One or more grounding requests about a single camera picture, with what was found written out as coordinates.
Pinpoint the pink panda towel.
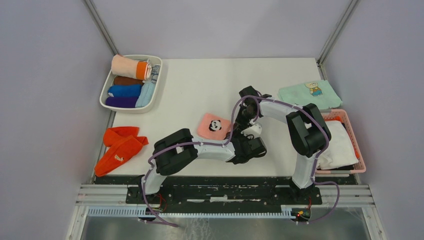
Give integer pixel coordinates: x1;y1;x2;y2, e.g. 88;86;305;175
197;113;231;141

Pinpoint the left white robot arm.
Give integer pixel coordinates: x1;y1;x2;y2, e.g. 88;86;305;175
138;128;267;204

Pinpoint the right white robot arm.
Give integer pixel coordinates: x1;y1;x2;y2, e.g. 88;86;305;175
233;86;332;204

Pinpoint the green cartoon bear cloth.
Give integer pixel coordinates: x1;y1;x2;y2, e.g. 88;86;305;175
278;80;343;110

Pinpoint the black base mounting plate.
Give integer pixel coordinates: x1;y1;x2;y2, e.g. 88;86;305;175
93;173;360;215

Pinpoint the white folded towel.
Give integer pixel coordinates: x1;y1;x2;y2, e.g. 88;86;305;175
317;120;360;171

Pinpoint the light blue rolled towel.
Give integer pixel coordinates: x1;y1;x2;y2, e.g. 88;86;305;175
135;64;161;108

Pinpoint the white plastic tray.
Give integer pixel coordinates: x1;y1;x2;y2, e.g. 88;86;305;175
99;54;163;114

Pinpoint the peach orange rolled towel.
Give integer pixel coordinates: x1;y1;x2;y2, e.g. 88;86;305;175
111;54;152;81

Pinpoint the pink perforated plastic basket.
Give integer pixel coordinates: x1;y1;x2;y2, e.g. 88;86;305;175
315;109;366;175

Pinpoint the purple rolled towel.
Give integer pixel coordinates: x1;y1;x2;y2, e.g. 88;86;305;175
105;96;138;109

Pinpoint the brown rolled towel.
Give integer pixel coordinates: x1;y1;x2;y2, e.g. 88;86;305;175
113;76;144;86

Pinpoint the aluminium corner frame post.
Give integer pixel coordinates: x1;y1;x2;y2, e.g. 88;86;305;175
316;0;361;80

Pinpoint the front aluminium rail frame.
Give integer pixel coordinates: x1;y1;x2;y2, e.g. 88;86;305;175
65;184;387;240

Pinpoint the left aluminium frame post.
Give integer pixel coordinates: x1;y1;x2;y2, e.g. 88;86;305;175
82;0;119;55

